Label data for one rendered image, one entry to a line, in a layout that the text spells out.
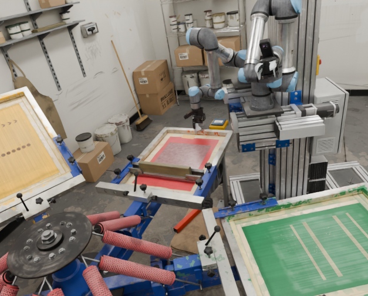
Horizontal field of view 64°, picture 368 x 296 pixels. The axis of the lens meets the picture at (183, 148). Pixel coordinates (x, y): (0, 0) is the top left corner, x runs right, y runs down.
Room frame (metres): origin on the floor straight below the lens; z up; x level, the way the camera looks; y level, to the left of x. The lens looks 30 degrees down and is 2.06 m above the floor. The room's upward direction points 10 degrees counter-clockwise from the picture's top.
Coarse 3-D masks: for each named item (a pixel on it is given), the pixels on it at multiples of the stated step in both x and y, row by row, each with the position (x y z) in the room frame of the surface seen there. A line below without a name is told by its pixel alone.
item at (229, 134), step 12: (168, 132) 2.15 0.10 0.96; (180, 132) 2.11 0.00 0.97; (192, 132) 2.06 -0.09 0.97; (204, 132) 2.01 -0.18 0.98; (216, 132) 1.97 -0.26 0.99; (228, 132) 1.93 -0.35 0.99; (156, 144) 1.98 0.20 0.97; (228, 144) 1.80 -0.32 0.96; (144, 156) 1.82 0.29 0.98; (216, 156) 1.63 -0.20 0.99; (180, 192) 1.33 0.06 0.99
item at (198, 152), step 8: (192, 144) 1.90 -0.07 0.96; (200, 144) 1.88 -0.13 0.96; (208, 144) 1.86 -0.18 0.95; (216, 144) 1.84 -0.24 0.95; (184, 152) 1.81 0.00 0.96; (192, 152) 1.79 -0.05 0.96; (200, 152) 1.77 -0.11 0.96; (208, 152) 1.76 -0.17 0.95; (184, 160) 1.70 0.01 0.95; (192, 160) 1.69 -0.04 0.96; (200, 160) 1.67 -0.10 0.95; (192, 168) 1.60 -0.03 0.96; (200, 168) 1.58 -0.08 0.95; (168, 184) 1.47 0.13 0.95; (176, 184) 1.45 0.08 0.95; (184, 184) 1.44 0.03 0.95; (192, 184) 1.43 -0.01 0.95
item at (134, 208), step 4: (132, 204) 1.23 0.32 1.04; (136, 204) 1.23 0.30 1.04; (140, 204) 1.22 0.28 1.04; (144, 204) 1.24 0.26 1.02; (128, 208) 1.21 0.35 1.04; (132, 208) 1.20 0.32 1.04; (136, 208) 1.20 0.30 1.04; (140, 208) 1.21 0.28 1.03; (128, 212) 1.18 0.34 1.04; (132, 212) 1.17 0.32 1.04; (136, 212) 1.17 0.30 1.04; (140, 212) 1.20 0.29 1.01; (124, 216) 1.16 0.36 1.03; (128, 216) 1.15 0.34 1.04
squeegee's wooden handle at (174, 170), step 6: (144, 162) 1.60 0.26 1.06; (150, 162) 1.59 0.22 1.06; (144, 168) 1.59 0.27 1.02; (150, 168) 1.57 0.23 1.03; (156, 168) 1.55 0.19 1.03; (162, 168) 1.53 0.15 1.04; (168, 168) 1.51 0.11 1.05; (174, 168) 1.49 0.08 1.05; (180, 168) 1.47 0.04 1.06; (186, 168) 1.46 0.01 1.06; (168, 174) 1.51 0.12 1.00; (174, 174) 1.50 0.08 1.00; (180, 174) 1.48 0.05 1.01
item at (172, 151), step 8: (168, 144) 1.96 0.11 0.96; (176, 144) 1.94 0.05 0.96; (184, 144) 1.92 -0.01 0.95; (160, 152) 1.87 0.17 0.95; (168, 152) 1.85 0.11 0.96; (176, 152) 1.83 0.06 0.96; (152, 160) 1.78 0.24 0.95; (160, 160) 1.76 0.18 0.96; (168, 160) 1.74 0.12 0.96; (176, 160) 1.72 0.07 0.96; (144, 176) 1.60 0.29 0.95; (152, 176) 1.59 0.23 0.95; (152, 184) 1.50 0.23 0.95; (160, 184) 1.48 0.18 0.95
